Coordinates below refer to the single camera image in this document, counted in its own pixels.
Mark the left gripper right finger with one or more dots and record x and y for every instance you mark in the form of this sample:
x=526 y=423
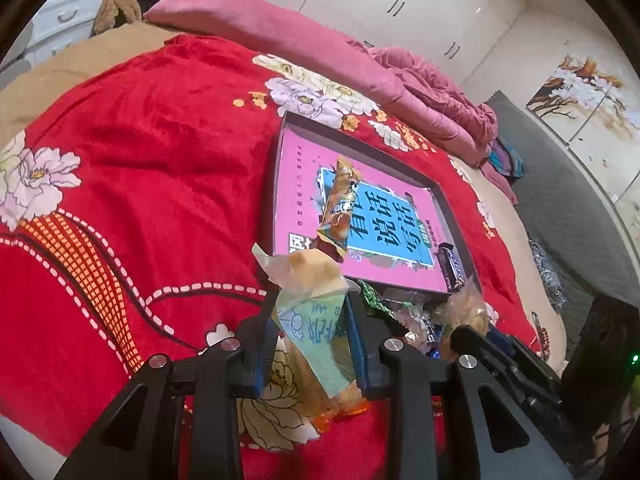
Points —
x=387 y=368

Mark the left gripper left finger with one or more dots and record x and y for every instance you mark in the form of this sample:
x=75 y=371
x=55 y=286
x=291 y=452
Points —
x=235 y=368

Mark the clear red candy packet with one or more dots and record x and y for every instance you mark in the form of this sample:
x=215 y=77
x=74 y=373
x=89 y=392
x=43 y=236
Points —
x=407 y=308

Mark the green foil candy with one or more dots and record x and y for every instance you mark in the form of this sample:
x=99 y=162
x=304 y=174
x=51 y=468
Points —
x=373 y=301

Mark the meat floss bun packet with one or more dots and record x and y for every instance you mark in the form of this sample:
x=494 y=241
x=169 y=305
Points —
x=465 y=307

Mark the green pastry snack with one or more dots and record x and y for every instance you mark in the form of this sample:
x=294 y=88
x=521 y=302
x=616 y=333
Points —
x=309 y=312

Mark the black Snickers bar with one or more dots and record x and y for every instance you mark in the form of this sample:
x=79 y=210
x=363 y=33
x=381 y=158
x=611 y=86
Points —
x=451 y=266

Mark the yellow long snack packet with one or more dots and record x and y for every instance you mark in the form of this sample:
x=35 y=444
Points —
x=340 y=202

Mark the grey shallow box tray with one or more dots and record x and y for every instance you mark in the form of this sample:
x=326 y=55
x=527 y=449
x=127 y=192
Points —
x=308 y=127

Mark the pink book in tray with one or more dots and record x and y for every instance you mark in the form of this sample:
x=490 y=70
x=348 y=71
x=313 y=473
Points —
x=396 y=226

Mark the grey padded headboard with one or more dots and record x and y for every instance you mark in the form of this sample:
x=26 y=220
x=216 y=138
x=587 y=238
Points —
x=563 y=213

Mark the red floral blanket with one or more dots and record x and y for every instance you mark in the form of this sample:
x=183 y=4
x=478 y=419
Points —
x=130 y=207

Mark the colourful folded cloth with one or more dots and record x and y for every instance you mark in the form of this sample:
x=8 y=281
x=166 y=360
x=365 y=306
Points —
x=505 y=160

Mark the pink quilt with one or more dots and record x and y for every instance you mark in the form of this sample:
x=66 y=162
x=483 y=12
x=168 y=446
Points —
x=310 y=45

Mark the tan bed sheet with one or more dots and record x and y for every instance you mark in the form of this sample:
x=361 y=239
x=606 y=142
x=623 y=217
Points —
x=31 y=93

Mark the white drawer cabinet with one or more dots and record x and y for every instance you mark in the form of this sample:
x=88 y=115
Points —
x=58 y=24

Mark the brown plush toy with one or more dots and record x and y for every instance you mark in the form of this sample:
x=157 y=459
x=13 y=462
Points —
x=115 y=13

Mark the floral wall painting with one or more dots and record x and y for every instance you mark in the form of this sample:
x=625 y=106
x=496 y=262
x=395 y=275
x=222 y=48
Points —
x=596 y=117

